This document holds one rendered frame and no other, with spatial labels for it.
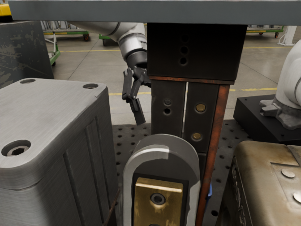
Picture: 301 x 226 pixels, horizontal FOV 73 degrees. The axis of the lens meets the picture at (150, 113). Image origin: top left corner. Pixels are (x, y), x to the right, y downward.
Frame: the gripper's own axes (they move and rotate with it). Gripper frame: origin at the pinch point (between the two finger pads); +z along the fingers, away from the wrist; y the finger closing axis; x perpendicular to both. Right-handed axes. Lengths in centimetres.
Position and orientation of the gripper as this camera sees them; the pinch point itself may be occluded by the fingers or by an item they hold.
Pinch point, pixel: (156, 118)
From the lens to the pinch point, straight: 61.2
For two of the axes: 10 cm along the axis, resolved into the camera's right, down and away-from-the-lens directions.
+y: 6.6, -0.6, 7.5
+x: -6.9, 3.4, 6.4
